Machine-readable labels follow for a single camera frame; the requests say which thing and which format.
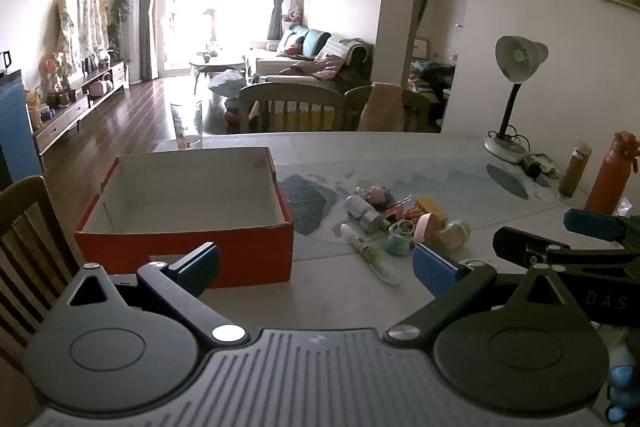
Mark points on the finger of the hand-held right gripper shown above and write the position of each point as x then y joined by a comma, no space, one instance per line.
520,241
595,225

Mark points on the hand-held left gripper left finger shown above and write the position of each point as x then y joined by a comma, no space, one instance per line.
197,267

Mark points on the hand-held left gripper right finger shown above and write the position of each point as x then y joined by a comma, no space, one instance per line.
435,272

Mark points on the pink round case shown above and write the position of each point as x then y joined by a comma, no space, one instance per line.
425,229

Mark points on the small tape roll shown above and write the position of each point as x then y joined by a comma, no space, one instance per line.
401,228

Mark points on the small orange toy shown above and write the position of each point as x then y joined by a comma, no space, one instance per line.
414,214

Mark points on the yellow box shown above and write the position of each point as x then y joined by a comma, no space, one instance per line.
431,208

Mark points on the white tube green print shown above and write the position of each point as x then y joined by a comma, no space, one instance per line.
367,254

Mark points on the orange cardboard box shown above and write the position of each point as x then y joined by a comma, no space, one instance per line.
125,249

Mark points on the orange binder clip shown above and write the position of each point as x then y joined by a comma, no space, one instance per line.
400,206

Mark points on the white bottle silver cap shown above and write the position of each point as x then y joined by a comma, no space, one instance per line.
362,209

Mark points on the pink pig toy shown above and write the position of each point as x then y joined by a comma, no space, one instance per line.
376,195

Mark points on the person's right hand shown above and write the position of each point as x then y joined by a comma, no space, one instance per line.
624,382

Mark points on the orange water bottle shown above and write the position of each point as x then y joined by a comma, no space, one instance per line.
610,177

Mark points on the brown bottle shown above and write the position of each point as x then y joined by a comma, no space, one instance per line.
575,172

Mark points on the black power plug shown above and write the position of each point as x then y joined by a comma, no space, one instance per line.
537,167

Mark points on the blue printed table mat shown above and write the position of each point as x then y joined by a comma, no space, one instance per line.
310,202

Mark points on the clear glass vase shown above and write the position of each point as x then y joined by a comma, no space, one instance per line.
187,122

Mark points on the light wooden chair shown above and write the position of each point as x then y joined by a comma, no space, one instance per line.
417,107
290,94

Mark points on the dark wooden chair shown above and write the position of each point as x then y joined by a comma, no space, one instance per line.
30,227

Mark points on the pink cloth on chair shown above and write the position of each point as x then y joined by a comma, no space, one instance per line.
382,107

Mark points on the grey desk lamp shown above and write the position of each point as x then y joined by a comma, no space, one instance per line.
520,57

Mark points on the grey bean bag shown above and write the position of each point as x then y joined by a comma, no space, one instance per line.
226,82

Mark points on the wooden tv cabinet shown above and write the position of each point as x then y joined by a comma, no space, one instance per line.
70,114

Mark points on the round coffee table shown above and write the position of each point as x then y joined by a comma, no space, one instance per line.
215,61

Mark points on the beige sofa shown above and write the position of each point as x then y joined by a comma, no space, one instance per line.
280,64

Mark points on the blue cabinet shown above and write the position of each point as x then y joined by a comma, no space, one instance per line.
15,127

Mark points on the striped sofa blanket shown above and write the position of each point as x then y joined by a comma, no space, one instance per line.
345,54

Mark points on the giraffe figurine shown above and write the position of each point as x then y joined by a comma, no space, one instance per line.
211,27

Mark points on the pink flower arrangement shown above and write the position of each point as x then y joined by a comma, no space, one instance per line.
52,72

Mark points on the green potted plant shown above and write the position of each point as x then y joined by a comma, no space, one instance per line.
119,27

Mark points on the white standing air conditioner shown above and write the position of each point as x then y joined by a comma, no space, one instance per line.
132,17

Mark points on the floral hanging cloth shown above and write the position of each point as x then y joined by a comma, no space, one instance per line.
80,27

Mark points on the pink stuffed toy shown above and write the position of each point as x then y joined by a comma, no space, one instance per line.
294,16

